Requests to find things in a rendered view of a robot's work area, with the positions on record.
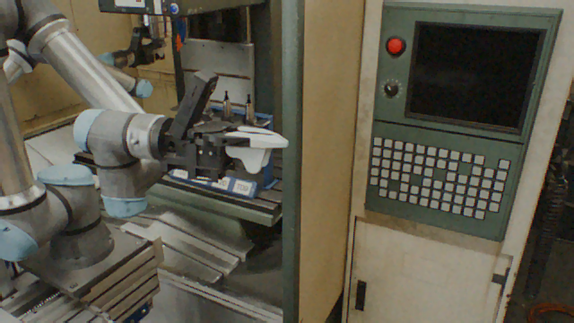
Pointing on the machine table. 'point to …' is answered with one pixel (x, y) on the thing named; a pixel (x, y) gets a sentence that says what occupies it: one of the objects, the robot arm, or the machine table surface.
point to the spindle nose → (156, 26)
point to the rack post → (269, 168)
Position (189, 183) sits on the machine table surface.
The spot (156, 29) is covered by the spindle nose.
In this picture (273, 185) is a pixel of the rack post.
